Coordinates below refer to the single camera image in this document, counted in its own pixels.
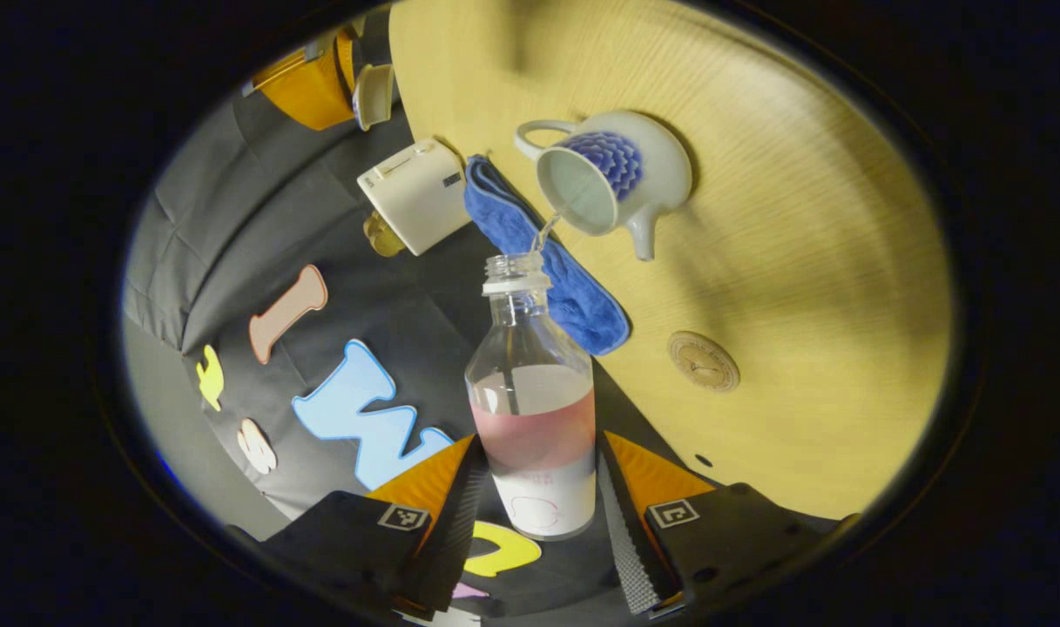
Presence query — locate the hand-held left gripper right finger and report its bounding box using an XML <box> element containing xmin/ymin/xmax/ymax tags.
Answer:
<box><xmin>597</xmin><ymin>428</ymin><xmax>846</xmax><ymax>618</ymax></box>

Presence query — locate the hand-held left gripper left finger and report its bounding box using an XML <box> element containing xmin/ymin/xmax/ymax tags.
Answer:
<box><xmin>260</xmin><ymin>433</ymin><xmax>489</xmax><ymax>621</ymax></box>

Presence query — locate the clear plastic water bottle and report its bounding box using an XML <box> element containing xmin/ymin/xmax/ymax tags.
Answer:
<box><xmin>464</xmin><ymin>253</ymin><xmax>598</xmax><ymax>541</ymax></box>

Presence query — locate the round wooden coaster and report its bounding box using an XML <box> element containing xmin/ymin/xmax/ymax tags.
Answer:
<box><xmin>667</xmin><ymin>331</ymin><xmax>741</xmax><ymax>393</ymax></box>

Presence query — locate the white blue-patterned teacup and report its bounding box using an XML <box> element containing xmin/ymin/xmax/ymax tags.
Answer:
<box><xmin>514</xmin><ymin>110</ymin><xmax>694</xmax><ymax>262</ymax></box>

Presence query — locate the white toaster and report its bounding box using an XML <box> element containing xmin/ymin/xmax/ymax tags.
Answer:
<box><xmin>357</xmin><ymin>139</ymin><xmax>471</xmax><ymax>257</ymax></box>

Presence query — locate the brown bread slice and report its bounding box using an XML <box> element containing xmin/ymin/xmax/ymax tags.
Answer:
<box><xmin>362</xmin><ymin>212</ymin><xmax>406</xmax><ymax>259</ymax></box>

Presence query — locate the blue folded towel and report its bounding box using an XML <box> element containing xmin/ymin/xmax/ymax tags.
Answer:
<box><xmin>462</xmin><ymin>155</ymin><xmax>631</xmax><ymax>356</ymax></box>

